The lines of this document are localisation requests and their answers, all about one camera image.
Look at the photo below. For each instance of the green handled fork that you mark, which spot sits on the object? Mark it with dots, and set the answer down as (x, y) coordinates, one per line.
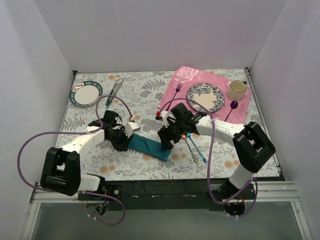
(116, 83)

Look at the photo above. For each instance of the pink floral placemat cloth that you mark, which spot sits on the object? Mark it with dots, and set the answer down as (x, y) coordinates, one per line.
(221, 78)

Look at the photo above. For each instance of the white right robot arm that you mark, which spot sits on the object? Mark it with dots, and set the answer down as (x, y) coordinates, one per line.
(252, 145)

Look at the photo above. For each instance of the purple metallic fork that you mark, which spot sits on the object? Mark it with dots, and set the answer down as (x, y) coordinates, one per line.
(178, 88)

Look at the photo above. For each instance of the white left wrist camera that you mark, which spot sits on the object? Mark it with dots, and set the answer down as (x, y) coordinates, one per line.
(131, 127)

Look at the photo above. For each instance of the cream ceramic mug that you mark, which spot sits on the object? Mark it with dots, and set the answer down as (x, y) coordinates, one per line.
(237, 90)

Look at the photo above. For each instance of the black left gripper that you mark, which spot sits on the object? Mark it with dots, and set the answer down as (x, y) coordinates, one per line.
(122, 143)

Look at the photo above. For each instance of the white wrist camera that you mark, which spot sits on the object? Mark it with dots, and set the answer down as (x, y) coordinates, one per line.
(131, 127)
(163, 117)

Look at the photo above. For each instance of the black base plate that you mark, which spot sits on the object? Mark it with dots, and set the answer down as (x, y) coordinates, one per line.
(170, 194)

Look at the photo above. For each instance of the green rimmed white plate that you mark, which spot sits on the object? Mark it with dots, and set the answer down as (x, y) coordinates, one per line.
(85, 94)

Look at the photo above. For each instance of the purple metallic spoon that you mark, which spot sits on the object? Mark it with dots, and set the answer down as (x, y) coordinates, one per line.
(233, 106)

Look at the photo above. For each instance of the green handled knife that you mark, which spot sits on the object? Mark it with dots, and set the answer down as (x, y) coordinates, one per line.
(114, 93)

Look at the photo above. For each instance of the iridescent gold spoon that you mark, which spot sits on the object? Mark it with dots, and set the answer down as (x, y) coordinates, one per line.
(194, 158)

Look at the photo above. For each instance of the teal cloth napkin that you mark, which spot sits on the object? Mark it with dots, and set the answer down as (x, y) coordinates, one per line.
(149, 147)

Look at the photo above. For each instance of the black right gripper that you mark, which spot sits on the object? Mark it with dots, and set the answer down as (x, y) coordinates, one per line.
(166, 135)

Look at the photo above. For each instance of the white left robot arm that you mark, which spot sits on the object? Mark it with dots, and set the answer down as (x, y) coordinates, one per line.
(62, 166)

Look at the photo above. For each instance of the blue floral white plate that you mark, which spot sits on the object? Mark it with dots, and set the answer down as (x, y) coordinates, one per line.
(207, 95)

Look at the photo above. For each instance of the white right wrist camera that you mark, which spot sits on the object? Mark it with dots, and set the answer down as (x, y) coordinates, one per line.
(163, 117)

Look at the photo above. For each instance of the iridescent blue fork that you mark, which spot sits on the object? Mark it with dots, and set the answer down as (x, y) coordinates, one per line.
(189, 135)

